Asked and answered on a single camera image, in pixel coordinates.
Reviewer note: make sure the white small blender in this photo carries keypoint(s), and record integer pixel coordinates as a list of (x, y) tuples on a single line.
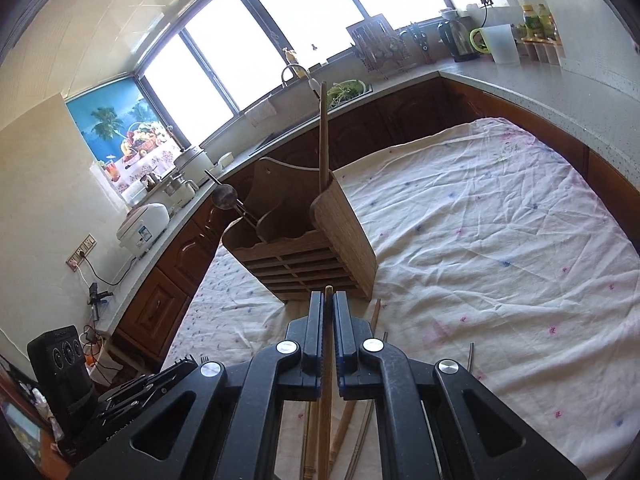
[(180, 191)]

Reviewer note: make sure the metal spoon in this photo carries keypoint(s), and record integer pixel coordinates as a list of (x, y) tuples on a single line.
[(225, 197)]

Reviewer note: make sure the white steamer pot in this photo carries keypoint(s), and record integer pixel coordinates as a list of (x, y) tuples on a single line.
[(193, 163)]

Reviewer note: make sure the black electric kettle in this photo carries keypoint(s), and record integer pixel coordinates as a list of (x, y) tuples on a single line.
[(455, 36)]

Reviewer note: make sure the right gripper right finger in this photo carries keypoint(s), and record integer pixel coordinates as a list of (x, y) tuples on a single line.
[(436, 421)]

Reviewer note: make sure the green colander with vegetables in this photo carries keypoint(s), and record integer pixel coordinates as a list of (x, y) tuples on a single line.
[(345, 91)]

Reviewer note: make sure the white spotted tablecloth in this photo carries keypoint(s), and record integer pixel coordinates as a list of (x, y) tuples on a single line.
[(492, 250)]

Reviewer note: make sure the oil bottles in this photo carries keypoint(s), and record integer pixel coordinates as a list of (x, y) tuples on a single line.
[(538, 22)]

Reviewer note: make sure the wooden utensil holder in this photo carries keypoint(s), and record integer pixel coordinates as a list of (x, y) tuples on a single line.
[(304, 240)]

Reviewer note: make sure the white plastic pitcher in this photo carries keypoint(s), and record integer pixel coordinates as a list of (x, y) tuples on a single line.
[(497, 41)]

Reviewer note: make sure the kitchen faucet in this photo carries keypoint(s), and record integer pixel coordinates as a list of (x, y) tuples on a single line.
[(294, 72)]

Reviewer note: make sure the dish drying rack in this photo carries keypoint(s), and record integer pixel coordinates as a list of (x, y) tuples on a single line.
[(377, 44)]

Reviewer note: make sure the tropical fruit poster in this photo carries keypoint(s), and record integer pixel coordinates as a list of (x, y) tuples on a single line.
[(125, 136)]

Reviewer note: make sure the white rice cooker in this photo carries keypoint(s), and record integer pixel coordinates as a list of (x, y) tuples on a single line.
[(142, 228)]

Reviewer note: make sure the metal chopstick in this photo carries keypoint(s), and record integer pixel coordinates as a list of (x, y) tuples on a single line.
[(362, 434)]

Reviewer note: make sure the kitchen sink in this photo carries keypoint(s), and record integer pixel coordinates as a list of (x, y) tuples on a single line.
[(307, 121)]

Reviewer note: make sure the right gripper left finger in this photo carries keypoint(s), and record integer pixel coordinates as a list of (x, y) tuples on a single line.
[(218, 422)]

